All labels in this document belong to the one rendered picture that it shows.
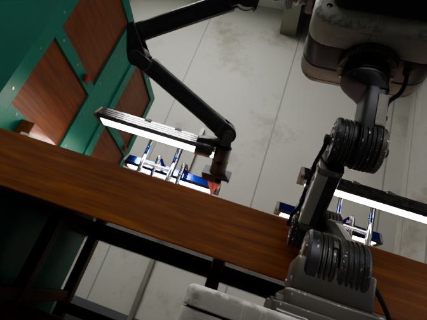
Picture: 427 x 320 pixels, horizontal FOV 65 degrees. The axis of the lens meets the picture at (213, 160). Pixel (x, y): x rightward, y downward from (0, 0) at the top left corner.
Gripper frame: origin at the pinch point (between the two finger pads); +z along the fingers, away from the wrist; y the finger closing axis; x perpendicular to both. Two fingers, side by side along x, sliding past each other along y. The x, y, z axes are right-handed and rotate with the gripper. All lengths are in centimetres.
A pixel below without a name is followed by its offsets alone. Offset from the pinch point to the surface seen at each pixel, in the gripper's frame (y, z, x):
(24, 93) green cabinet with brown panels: 82, -14, -5
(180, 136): 22.7, -5.2, -27.4
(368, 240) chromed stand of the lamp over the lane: -72, 17, -28
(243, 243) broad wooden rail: -15.5, -0.9, 23.3
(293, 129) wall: -47, 52, -252
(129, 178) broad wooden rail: 25.9, -6.1, 16.7
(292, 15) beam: -8, -55, -334
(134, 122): 45, -5, -28
